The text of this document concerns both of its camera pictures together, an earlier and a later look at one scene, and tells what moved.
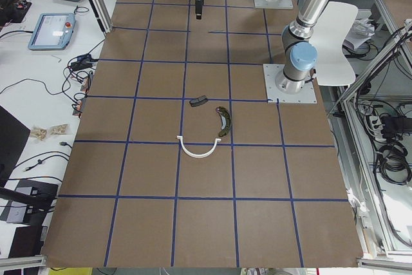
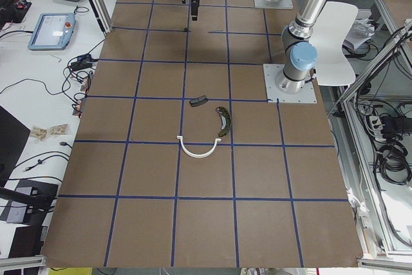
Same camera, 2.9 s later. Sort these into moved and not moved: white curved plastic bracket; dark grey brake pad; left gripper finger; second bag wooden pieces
Moved: left gripper finger
Not moved: second bag wooden pieces; dark grey brake pad; white curved plastic bracket
